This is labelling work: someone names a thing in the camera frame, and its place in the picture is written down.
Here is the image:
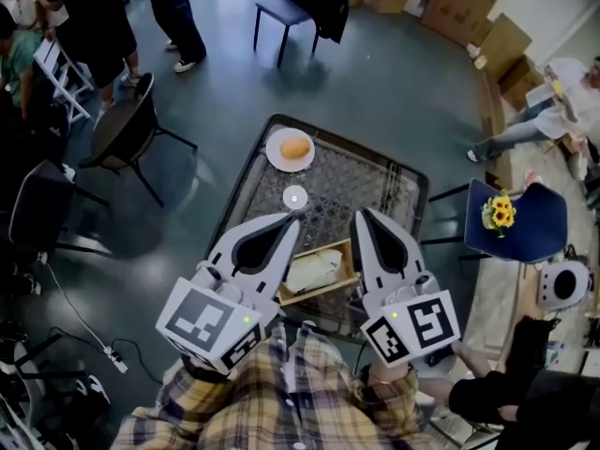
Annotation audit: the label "black cable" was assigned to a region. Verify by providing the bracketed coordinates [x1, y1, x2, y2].
[46, 325, 163, 386]

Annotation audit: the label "person's left forearm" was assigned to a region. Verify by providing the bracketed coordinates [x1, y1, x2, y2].
[158, 353, 235, 412]

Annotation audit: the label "dark grey chair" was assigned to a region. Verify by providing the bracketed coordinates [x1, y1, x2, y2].
[8, 159, 112, 257]

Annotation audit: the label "potted sunflowers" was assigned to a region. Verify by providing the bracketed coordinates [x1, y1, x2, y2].
[481, 188, 518, 239]

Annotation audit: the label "wooden tissue box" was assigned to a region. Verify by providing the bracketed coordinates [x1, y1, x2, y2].
[276, 237, 361, 308]

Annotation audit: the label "white cable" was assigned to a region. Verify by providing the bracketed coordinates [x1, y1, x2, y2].
[44, 260, 112, 351]

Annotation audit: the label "small white round lid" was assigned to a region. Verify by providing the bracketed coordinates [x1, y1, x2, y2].
[282, 185, 309, 211]

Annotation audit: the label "person's right forearm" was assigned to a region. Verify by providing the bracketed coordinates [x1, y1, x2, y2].
[353, 361, 421, 421]

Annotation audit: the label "black jacket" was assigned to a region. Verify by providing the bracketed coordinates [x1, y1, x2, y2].
[276, 0, 351, 45]

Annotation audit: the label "white round device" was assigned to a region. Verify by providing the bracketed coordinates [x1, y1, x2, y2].
[537, 260, 593, 311]

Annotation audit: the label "open cardboard box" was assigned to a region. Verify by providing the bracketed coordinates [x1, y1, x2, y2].
[497, 56, 545, 112]

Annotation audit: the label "blue chair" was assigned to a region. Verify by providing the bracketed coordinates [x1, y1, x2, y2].
[419, 178, 569, 265]
[252, 0, 351, 68]

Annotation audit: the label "dark glass-top table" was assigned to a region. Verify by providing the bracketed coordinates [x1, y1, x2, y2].
[205, 113, 431, 341]

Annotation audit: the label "large flattened cardboard carton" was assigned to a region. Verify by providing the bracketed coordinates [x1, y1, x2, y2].
[420, 0, 511, 49]

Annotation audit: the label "black and white sneaker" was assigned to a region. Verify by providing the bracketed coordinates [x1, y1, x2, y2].
[74, 375, 112, 421]

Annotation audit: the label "white folding chair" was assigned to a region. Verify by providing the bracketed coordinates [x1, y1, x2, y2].
[33, 38, 95, 124]

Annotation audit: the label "black bag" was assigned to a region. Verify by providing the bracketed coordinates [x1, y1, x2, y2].
[505, 316, 562, 379]

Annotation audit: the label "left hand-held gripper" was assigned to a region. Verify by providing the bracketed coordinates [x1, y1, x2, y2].
[156, 213, 301, 375]

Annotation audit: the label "golden bread bun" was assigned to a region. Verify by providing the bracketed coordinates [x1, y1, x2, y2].
[279, 137, 312, 160]

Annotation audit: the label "person's yellow plaid shirt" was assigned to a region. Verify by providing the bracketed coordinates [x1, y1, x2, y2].
[110, 321, 437, 450]

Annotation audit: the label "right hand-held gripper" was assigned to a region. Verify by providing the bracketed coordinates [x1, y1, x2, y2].
[354, 208, 461, 368]

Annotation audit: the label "white power strip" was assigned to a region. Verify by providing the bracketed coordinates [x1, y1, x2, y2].
[103, 346, 128, 374]

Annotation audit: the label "black round-back chair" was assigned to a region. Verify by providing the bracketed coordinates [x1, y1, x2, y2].
[78, 72, 198, 208]

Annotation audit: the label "white plate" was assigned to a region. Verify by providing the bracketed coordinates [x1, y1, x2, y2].
[265, 127, 316, 173]

